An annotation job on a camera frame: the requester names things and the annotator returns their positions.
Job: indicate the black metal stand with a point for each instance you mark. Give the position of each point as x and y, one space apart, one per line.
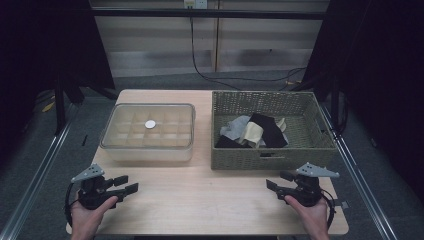
335 110

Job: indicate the person's left hand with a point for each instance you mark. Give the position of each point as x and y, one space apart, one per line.
86 223

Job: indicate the green woven basket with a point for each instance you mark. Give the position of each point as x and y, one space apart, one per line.
240 160

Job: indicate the cream divided storage box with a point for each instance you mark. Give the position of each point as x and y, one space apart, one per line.
146 155

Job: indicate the black horizontal bar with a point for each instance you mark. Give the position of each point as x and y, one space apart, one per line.
150 13

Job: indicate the aluminium floor rail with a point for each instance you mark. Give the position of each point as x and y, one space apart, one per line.
365 190
53 146

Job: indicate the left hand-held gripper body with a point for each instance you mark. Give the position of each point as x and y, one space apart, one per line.
93 195

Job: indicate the light wooden shelf unit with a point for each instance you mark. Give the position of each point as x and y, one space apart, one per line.
150 40

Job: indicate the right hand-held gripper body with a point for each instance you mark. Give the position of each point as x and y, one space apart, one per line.
308 191

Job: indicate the clear lid with white knob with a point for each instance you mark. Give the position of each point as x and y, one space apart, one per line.
150 124

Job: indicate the person's right hand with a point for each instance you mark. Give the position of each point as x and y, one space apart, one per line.
315 221

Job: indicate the white wall socket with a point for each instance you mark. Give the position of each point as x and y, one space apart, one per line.
195 3

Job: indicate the grey tape strip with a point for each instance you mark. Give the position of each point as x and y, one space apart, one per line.
342 204

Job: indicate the black curtain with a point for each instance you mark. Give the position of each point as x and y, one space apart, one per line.
383 50
26 50

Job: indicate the small yellow object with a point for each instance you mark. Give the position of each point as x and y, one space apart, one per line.
48 107

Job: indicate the black sock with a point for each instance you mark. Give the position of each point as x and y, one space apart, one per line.
266 128
228 143

